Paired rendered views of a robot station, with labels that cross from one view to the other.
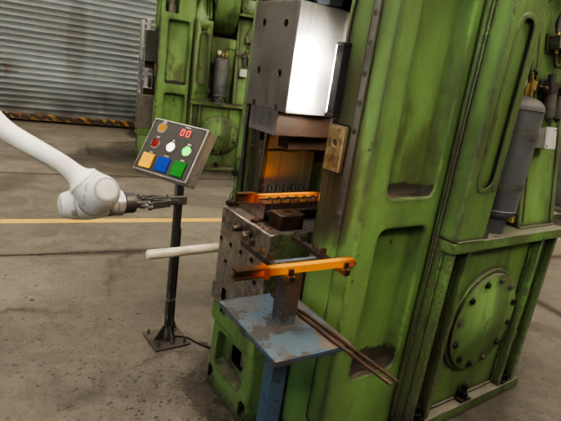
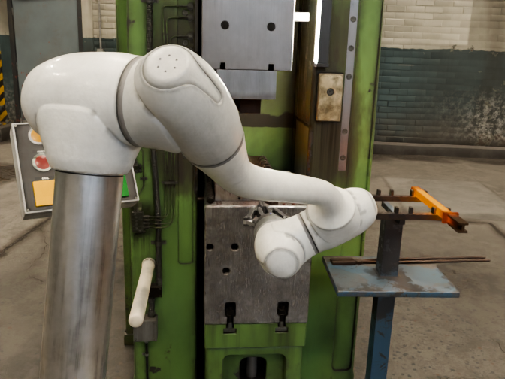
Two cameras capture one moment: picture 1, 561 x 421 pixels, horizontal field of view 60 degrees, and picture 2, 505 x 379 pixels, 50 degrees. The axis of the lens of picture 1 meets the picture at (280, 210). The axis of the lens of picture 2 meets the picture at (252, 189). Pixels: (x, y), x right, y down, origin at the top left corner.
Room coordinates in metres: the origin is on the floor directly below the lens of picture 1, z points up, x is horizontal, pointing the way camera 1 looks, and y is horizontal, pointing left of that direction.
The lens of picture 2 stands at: (1.00, 1.67, 1.44)
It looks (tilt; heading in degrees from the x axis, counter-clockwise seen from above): 15 degrees down; 301
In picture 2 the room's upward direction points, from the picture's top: 2 degrees clockwise
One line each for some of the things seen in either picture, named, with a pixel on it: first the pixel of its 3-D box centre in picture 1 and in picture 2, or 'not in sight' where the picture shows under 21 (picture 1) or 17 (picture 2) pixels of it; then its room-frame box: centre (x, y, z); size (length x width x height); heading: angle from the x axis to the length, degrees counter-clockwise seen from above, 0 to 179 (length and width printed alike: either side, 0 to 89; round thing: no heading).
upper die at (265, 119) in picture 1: (303, 122); (241, 80); (2.10, -0.04, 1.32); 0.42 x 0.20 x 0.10; 127
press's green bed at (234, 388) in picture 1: (277, 348); (247, 341); (2.06, -0.08, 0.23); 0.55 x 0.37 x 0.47; 127
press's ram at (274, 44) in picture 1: (319, 63); (255, 10); (2.06, -0.07, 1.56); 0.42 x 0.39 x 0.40; 127
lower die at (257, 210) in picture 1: (290, 202); (239, 175); (2.10, -0.04, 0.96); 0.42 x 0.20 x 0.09; 127
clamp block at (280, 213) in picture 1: (286, 219); not in sight; (1.86, -0.03, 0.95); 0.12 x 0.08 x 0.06; 127
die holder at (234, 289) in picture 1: (291, 261); (251, 238); (2.06, -0.08, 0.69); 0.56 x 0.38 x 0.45; 127
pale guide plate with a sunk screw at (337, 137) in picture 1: (336, 148); (329, 97); (1.80, -0.17, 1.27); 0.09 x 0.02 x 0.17; 37
